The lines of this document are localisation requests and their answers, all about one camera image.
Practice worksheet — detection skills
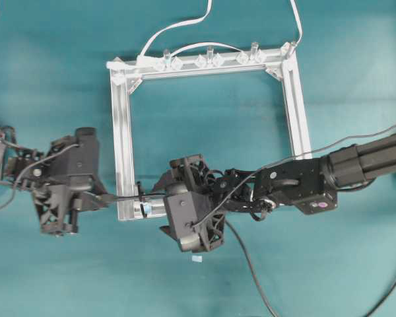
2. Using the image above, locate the small blue tape piece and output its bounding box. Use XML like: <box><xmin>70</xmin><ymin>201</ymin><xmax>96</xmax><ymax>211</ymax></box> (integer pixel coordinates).
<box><xmin>191</xmin><ymin>255</ymin><xmax>203</xmax><ymax>263</ymax></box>

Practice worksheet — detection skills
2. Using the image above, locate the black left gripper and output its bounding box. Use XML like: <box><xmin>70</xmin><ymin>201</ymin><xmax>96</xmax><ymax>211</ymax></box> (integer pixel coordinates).
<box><xmin>6</xmin><ymin>135</ymin><xmax>116</xmax><ymax>237</ymax></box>

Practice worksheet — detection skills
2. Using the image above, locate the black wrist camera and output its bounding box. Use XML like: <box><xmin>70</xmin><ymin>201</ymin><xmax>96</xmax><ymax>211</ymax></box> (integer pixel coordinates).
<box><xmin>46</xmin><ymin>127</ymin><xmax>99</xmax><ymax>192</ymax></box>
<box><xmin>160</xmin><ymin>192</ymin><xmax>212</xmax><ymax>253</ymax></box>

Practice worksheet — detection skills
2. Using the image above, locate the black usb cable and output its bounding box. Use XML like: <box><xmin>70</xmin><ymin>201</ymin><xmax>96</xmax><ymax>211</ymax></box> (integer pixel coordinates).
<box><xmin>98</xmin><ymin>122</ymin><xmax>396</xmax><ymax>317</ymax></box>

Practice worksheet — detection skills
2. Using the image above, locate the middle aluminium post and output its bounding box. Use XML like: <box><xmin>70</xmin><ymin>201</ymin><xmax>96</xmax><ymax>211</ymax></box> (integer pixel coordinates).
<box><xmin>163</xmin><ymin>49</ymin><xmax>172</xmax><ymax>69</ymax></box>

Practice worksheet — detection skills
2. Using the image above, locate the aluminium extrusion frame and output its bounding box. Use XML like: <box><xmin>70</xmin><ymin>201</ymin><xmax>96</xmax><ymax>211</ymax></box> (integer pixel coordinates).
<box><xmin>106</xmin><ymin>42</ymin><xmax>312</xmax><ymax>221</ymax></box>

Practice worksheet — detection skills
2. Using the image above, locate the far aluminium post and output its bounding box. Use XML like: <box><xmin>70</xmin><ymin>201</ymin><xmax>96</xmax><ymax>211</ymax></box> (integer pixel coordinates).
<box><xmin>249</xmin><ymin>42</ymin><xmax>259</xmax><ymax>63</ymax></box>

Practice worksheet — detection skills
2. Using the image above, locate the white flat ethernet cable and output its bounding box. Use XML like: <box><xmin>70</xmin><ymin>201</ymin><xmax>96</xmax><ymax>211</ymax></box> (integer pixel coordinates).
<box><xmin>137</xmin><ymin>0</ymin><xmax>215</xmax><ymax>65</ymax></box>

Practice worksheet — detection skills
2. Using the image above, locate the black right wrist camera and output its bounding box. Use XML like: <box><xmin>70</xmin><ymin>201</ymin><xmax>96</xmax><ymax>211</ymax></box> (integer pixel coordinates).
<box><xmin>160</xmin><ymin>192</ymin><xmax>212</xmax><ymax>253</ymax></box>

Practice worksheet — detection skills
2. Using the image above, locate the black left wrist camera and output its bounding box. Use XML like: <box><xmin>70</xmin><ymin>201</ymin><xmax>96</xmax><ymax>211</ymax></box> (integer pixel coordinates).
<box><xmin>46</xmin><ymin>127</ymin><xmax>99</xmax><ymax>192</ymax></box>

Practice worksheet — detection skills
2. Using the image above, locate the aluminium post with blue tape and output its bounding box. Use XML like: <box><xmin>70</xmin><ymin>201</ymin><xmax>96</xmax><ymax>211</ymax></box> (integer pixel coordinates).
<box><xmin>133</xmin><ymin>200</ymin><xmax>166</xmax><ymax>219</ymax></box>

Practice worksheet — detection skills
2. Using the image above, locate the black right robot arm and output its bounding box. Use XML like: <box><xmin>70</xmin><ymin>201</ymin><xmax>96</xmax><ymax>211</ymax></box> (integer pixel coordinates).
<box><xmin>153</xmin><ymin>134</ymin><xmax>396</xmax><ymax>253</ymax></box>

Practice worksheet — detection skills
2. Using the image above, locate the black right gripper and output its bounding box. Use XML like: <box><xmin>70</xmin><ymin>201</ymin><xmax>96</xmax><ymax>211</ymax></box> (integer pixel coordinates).
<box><xmin>152</xmin><ymin>155</ymin><xmax>246</xmax><ymax>252</ymax></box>

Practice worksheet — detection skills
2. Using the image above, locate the near aluminium post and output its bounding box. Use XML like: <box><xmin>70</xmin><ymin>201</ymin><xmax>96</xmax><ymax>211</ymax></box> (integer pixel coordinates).
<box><xmin>205</xmin><ymin>46</ymin><xmax>214</xmax><ymax>67</ymax></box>

